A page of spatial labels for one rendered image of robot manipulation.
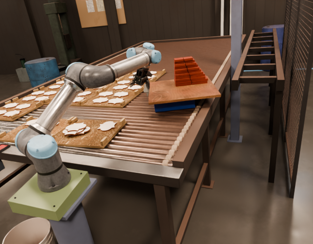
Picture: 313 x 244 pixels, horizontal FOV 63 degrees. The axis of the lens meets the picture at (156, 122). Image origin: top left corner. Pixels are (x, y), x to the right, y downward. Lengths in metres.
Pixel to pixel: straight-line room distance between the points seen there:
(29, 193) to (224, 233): 1.46
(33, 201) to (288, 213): 1.90
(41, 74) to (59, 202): 4.25
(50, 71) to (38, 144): 4.18
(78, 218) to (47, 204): 0.23
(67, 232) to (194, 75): 1.38
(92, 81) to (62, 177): 0.47
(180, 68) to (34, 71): 3.72
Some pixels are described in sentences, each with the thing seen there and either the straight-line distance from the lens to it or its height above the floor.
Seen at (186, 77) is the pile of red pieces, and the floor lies 1.10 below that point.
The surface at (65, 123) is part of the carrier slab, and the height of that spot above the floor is 0.94.
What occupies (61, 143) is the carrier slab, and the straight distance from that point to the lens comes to 1.70.
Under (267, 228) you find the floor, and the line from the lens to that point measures 2.28.
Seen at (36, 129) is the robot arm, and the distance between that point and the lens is 1.32.
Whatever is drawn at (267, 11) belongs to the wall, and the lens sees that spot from 6.72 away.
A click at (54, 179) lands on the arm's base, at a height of 0.99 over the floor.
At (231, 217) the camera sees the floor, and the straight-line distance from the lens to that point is 2.32.
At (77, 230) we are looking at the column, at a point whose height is 0.67.
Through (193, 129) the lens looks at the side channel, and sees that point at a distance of 1.54.
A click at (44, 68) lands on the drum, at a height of 0.78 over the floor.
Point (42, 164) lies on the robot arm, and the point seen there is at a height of 1.08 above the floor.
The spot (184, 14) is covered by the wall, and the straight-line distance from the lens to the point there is 6.86.
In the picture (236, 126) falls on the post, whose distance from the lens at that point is 3.22.
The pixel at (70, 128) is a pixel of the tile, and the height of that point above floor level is 0.97.
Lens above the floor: 1.65
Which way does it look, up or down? 25 degrees down
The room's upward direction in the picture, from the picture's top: 7 degrees counter-clockwise
